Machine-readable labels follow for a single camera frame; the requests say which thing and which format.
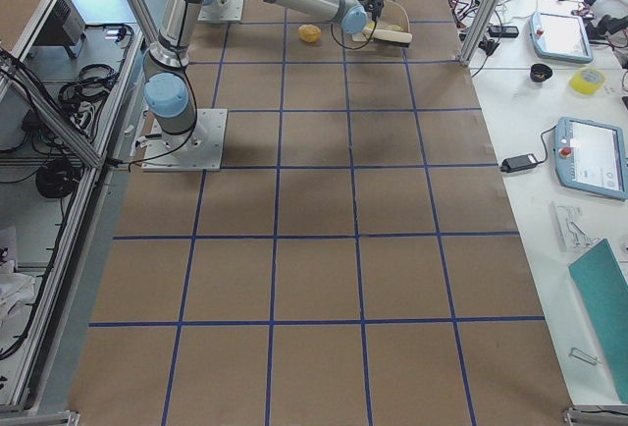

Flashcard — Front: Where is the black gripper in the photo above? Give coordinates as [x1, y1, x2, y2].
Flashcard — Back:
[368, 0, 384, 22]

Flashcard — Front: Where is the white hand brush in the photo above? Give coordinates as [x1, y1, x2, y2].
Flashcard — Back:
[362, 28, 413, 48]

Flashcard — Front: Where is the yellow walnut-shaped trash piece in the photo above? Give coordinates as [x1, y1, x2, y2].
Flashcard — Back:
[297, 25, 322, 44]

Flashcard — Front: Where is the far teach pendant tablet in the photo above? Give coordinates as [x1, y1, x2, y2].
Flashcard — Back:
[529, 12, 593, 64]

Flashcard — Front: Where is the teach pendant tablet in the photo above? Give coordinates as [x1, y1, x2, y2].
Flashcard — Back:
[529, 12, 593, 64]
[554, 117, 627, 201]

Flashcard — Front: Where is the black power adapter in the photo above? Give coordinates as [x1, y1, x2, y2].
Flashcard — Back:
[499, 153, 540, 174]

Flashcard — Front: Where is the yellow tape roll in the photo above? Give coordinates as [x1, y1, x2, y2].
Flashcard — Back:
[569, 67, 605, 95]

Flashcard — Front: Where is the near teach pendant tablet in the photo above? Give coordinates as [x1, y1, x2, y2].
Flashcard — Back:
[554, 117, 627, 201]

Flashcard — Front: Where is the teal folder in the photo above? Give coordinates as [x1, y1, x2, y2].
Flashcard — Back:
[568, 240, 627, 403]

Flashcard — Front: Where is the aluminium frame post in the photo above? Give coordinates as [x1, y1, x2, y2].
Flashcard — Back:
[458, 0, 498, 67]

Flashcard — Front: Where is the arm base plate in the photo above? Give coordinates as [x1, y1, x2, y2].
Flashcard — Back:
[141, 109, 228, 172]
[197, 0, 244, 24]

